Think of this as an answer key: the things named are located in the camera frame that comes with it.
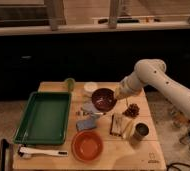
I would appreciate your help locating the dark brown bowl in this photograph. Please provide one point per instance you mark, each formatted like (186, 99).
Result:
(103, 99)

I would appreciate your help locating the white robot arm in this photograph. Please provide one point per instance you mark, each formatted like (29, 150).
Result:
(152, 72)

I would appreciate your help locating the green plastic tray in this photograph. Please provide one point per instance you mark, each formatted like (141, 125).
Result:
(44, 120)

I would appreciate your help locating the white cup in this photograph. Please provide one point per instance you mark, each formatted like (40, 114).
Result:
(89, 88)

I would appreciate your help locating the clear plastic bag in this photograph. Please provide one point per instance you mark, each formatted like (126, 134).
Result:
(89, 107)

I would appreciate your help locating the green cup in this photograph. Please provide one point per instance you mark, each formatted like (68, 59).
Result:
(70, 84)

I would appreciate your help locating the small marker pen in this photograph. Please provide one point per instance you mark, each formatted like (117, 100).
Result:
(82, 113)

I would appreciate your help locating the blue sponge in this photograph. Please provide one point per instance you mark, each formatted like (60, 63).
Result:
(86, 124)

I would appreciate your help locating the brown pine cone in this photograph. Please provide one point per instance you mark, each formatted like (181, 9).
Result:
(132, 111)

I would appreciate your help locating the yellow banana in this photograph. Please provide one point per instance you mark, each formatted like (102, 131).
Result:
(127, 131)

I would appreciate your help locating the orange plastic bowl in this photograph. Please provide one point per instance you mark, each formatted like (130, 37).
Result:
(87, 146)

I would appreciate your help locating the metal cup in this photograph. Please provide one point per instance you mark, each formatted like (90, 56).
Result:
(141, 131)

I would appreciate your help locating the spice bottle rack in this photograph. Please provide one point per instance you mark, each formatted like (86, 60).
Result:
(181, 125)

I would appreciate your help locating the black tongs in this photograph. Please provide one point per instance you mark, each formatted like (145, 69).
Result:
(4, 146)

